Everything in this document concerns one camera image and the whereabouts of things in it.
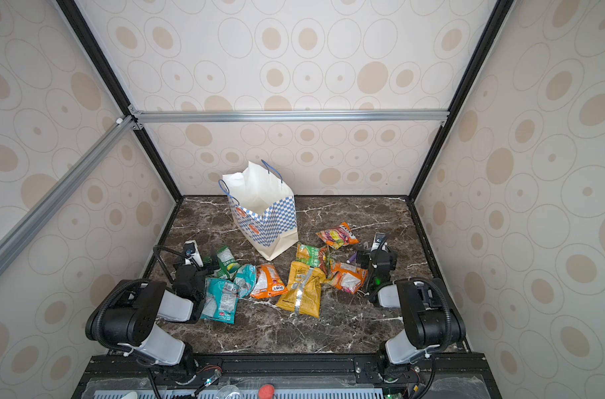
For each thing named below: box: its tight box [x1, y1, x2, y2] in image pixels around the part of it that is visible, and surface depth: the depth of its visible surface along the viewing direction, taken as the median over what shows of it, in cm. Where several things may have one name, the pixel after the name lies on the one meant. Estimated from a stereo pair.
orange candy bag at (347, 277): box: [329, 262, 369, 295], surface depth 91 cm
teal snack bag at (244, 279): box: [232, 264, 257, 299], surface depth 85 cm
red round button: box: [258, 384, 276, 399], surface depth 70 cm
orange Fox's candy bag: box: [249, 263, 288, 300], surface depth 87 cm
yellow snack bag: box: [275, 261, 327, 319], surface depth 87 cm
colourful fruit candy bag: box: [315, 221, 360, 250], surface depth 102 cm
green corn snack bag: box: [295, 241, 320, 267], surface depth 99 cm
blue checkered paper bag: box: [218, 159, 299, 262], surface depth 94 cm
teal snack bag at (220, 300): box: [200, 277, 241, 325], surface depth 86 cm
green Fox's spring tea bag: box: [216, 245, 242, 281], surface depth 96 cm
